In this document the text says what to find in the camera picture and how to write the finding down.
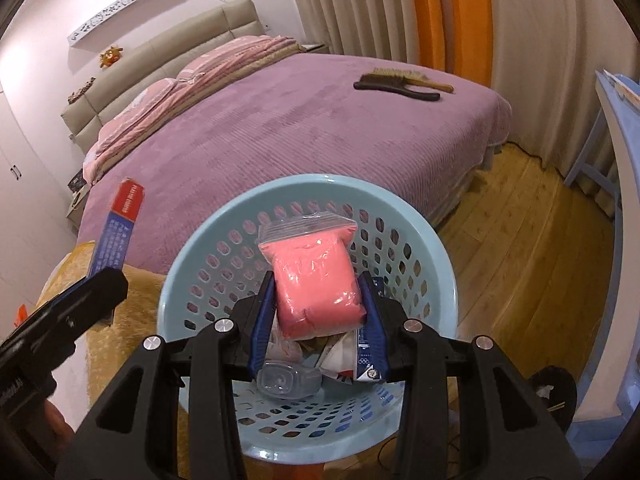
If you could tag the beige curtain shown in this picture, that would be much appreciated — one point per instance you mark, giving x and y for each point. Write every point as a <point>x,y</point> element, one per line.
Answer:
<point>550,50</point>
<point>350,5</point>

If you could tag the white wardrobe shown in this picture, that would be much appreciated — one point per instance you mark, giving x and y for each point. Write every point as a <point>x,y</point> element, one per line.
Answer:
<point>25,210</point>

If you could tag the grey nightstand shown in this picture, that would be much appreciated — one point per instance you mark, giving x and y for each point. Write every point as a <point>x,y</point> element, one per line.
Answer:
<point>77,207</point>

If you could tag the orange plush toy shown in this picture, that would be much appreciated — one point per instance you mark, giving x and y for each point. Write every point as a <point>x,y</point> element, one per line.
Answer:
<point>111,57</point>

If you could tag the black round bin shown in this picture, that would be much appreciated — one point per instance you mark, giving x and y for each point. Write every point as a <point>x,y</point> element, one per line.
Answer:
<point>555,395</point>

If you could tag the person's left forearm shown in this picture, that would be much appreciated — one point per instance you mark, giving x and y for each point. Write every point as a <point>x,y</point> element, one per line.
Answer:
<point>57,435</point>

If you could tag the yellow table cover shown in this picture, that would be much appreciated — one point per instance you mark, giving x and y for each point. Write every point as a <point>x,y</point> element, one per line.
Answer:
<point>130,320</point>

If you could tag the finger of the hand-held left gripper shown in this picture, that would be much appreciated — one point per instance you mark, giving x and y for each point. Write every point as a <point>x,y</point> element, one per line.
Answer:
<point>95,297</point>

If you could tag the orange curtain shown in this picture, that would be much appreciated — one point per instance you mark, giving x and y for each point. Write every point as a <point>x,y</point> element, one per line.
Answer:
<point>471,20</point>
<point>425,10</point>

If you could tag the small dark clock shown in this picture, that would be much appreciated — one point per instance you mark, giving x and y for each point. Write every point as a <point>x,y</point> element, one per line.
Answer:
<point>78,181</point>

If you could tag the blue and red box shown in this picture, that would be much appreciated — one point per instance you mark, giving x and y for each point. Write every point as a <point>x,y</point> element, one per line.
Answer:
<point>117,225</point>

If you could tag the bristle bed brush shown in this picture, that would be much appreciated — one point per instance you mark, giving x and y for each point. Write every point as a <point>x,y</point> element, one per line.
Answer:
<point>400,85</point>

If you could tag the clear plastic container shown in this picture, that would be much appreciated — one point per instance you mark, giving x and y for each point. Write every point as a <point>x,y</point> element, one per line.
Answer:
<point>287,380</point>

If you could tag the white patterned wall shelf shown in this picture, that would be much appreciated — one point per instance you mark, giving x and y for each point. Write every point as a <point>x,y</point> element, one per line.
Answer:
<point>130,2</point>

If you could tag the small headboard ornament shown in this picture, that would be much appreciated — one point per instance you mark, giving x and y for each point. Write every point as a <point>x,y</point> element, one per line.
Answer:
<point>81,91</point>

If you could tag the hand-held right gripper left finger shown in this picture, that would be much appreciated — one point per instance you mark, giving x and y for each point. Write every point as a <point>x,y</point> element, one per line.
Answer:
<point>262,322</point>

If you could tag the light blue plastic basket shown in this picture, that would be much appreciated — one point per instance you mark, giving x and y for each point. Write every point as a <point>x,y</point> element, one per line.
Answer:
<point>210,245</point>

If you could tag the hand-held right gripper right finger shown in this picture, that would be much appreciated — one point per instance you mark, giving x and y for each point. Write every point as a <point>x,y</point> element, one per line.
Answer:
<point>374,322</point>

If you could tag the pink clay bag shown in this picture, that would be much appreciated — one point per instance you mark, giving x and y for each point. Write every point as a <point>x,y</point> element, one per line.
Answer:
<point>315,285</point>

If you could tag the red patterned paper cup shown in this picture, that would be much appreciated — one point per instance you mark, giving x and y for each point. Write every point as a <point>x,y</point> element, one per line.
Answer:
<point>340,357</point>

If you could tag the bed with purple cover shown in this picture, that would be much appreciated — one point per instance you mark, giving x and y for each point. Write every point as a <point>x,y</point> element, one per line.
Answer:
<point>300,125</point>

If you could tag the pink pillow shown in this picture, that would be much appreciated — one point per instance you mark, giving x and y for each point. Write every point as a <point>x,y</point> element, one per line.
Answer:
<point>207,65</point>
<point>137,110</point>

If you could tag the pink folded quilt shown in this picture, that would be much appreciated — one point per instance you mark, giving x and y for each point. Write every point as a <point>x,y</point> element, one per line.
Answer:
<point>240,60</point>

